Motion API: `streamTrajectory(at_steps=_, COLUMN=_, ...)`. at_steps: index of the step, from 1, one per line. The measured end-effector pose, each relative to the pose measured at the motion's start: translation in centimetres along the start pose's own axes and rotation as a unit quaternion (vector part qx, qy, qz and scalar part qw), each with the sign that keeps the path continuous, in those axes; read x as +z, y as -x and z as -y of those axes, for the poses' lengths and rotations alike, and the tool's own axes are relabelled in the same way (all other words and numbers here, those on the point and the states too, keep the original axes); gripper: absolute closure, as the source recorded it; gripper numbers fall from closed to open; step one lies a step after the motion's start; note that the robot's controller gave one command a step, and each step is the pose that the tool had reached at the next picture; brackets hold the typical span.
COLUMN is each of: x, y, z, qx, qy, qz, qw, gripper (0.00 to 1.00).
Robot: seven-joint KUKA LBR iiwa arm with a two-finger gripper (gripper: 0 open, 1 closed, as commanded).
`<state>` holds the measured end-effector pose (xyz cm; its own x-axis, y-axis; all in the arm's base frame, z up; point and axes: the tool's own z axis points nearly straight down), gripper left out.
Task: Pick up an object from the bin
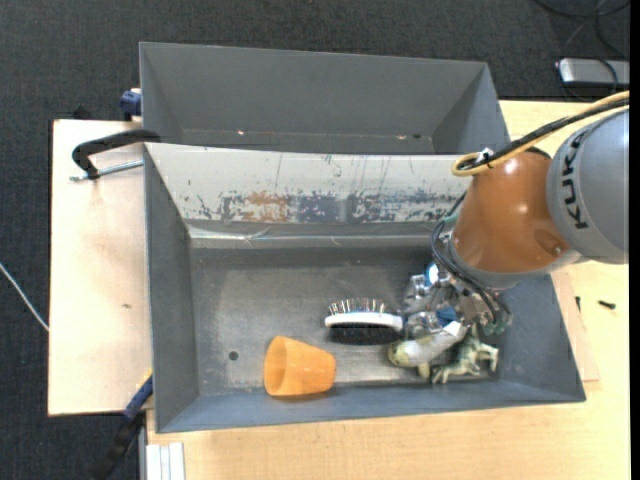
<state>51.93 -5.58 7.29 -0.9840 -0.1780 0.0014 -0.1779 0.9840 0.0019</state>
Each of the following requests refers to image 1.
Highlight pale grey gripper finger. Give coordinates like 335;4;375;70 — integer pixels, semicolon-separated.
402;321;470;365

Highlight green toy animal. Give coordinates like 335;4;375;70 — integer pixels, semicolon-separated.
388;335;501;385

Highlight white brush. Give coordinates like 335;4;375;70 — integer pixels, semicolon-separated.
323;296;404;345

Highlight orange plastic cup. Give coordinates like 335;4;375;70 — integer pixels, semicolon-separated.
263;335;337;398

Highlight grey metal bin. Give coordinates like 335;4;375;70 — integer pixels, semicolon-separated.
137;41;587;434

